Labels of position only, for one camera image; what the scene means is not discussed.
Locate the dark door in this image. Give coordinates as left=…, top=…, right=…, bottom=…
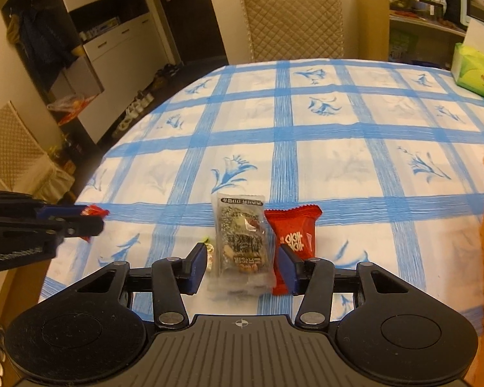
left=161, top=0, right=227, bottom=65

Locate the small red candy pack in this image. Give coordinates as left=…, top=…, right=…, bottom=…
left=80, top=204, right=110, bottom=242

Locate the white cabinet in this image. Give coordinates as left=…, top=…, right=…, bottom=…
left=70, top=0, right=168, bottom=143

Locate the clear nut mix pack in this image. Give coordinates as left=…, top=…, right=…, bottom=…
left=212, top=192, right=275, bottom=296

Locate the red double-happiness snack pack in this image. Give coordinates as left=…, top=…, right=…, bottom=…
left=265, top=204, right=323, bottom=296

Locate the green tissue pack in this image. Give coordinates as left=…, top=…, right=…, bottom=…
left=451, top=19, right=484, bottom=97

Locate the blue checked tablecloth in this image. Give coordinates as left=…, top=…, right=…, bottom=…
left=42, top=59, right=484, bottom=329

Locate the wooden shelf unit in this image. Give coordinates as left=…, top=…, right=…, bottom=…
left=357, top=0, right=465, bottom=70

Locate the beige quilted chair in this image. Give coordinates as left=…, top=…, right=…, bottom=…
left=240, top=0, right=344, bottom=62

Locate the yellow white candy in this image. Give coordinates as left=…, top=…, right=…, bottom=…
left=203, top=238, right=215, bottom=273

